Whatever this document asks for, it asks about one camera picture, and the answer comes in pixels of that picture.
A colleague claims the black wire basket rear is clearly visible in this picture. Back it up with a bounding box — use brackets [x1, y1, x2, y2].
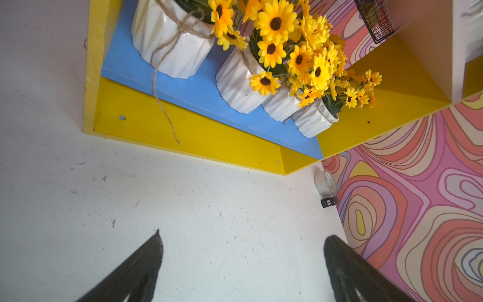
[354, 0, 395, 44]

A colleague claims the clear packing tape roll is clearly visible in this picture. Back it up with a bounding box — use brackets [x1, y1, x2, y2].
[314, 170, 337, 198]

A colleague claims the yellow wooden shelf unit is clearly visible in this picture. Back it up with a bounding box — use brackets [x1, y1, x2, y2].
[83, 1, 482, 176]

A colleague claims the small black device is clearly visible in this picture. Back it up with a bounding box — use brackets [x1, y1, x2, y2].
[321, 196, 340, 208]

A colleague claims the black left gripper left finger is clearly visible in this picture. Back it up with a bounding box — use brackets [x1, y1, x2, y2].
[79, 230, 164, 301]

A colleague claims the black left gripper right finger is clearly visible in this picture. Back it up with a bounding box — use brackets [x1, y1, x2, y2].
[324, 235, 413, 302]

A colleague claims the shelf sunflower pot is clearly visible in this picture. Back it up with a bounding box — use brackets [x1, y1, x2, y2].
[131, 0, 246, 145]
[262, 70, 351, 122]
[289, 69, 382, 138]
[214, 0, 337, 115]

